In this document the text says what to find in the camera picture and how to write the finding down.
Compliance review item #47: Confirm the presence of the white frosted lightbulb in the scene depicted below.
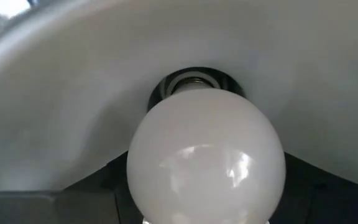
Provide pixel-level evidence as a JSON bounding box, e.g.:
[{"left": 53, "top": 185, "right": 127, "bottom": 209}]
[{"left": 126, "top": 83, "right": 287, "bottom": 224}]

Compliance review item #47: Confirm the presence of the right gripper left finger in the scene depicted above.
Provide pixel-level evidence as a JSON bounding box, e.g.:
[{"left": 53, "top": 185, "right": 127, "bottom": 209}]
[{"left": 0, "top": 151, "right": 145, "bottom": 224}]

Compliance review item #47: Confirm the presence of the black desk lamp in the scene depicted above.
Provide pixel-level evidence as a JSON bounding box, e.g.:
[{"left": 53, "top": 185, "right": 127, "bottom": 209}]
[{"left": 0, "top": 0, "right": 358, "bottom": 192}]

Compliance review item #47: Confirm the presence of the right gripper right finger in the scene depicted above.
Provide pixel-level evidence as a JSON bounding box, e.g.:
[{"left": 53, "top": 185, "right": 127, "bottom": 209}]
[{"left": 268, "top": 151, "right": 358, "bottom": 224}]

